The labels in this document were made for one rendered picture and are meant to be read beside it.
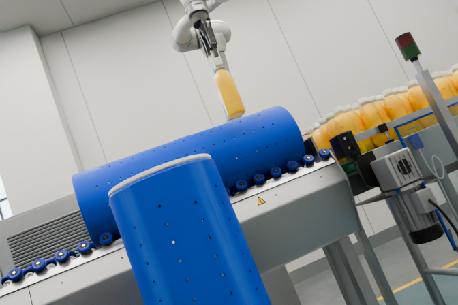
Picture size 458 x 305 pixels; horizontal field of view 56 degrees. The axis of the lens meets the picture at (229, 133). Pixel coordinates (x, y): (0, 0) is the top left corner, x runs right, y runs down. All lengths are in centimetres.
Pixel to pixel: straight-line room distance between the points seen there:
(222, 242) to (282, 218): 68
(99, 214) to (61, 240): 170
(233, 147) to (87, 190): 55
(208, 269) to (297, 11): 447
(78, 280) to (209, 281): 68
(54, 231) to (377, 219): 317
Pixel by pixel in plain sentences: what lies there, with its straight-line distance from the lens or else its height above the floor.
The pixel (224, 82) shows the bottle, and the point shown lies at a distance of 162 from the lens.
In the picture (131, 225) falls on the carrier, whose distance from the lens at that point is 103.
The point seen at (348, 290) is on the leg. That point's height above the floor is 41.
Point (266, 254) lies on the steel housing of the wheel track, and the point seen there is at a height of 69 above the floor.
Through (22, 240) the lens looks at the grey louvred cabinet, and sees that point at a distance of 334.
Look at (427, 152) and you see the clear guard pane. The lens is 182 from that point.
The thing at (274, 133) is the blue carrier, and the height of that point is 110.
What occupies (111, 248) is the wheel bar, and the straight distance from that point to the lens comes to 157.
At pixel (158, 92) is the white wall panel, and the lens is 468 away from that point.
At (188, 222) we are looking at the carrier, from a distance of 98.
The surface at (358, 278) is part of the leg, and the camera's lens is 180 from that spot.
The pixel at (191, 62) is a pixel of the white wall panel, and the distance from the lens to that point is 479.
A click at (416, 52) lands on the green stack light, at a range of 179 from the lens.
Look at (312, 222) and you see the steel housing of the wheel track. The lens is 172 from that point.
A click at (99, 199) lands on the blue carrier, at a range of 156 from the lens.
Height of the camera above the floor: 87
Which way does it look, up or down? 10 degrees up
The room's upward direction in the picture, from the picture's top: 22 degrees counter-clockwise
